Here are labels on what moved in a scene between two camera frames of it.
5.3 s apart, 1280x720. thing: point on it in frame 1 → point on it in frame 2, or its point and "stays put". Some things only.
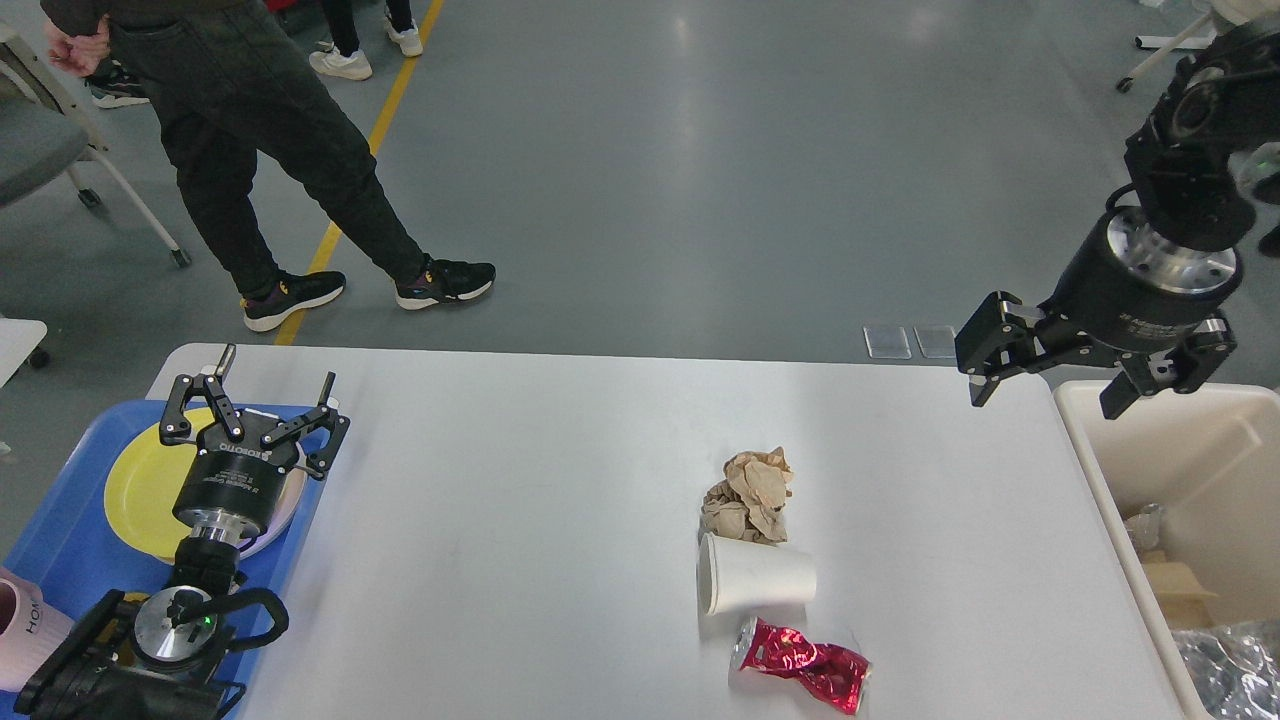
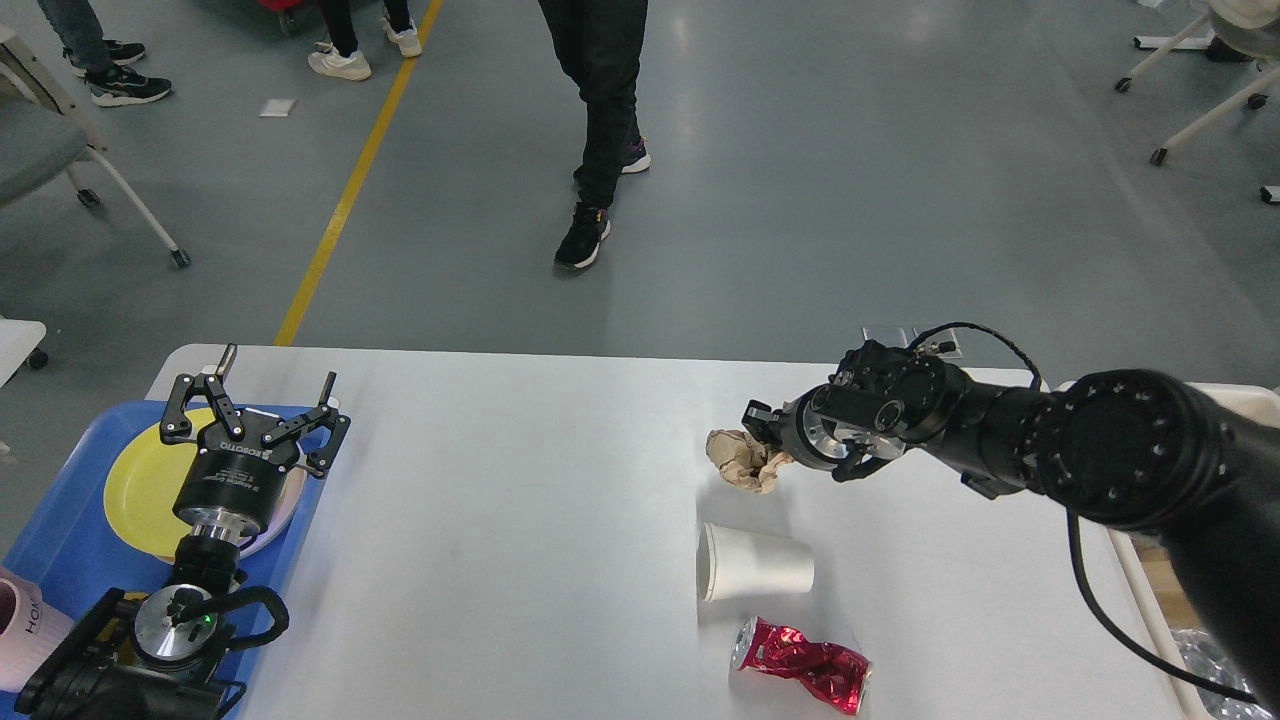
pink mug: (30, 630) stays put
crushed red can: (839, 674) stays put
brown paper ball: (748, 504) → (743, 460)
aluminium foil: (1236, 669) stays put
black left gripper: (237, 485) stays put
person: (228, 78) → (597, 45)
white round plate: (279, 533) stays put
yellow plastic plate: (145, 483) stays put
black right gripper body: (1129, 291) → (808, 437)
